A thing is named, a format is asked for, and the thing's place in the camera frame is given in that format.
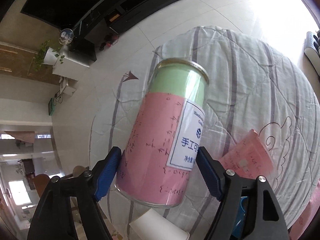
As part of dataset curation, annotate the pink green paper-wrapped jar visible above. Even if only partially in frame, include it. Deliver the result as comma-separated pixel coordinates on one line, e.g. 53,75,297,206
116,58,209,207

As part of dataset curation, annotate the small pink paper-wrapped cup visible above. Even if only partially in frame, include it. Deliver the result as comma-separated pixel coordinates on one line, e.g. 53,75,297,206
219,129,273,179

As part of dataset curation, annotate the white paper cup lying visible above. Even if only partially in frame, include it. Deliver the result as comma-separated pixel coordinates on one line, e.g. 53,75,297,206
130,209,190,240

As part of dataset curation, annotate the striped light quilt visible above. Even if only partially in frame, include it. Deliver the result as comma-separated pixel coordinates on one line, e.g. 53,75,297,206
90,27,319,239

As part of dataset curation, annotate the white side cabinet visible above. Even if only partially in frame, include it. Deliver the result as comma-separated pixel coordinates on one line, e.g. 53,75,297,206
53,51,91,81

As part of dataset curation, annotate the potted vine white pot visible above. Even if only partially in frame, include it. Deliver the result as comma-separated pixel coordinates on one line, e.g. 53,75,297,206
34,40,65,72

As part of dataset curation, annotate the white massage chair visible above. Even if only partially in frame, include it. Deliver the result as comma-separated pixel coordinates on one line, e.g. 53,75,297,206
304,31,320,76

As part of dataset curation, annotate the round decorative plate left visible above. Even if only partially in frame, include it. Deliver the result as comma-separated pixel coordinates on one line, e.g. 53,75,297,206
59,28,74,46

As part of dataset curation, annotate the black tv cabinet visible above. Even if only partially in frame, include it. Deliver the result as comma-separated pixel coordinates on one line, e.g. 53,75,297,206
68,0,179,61

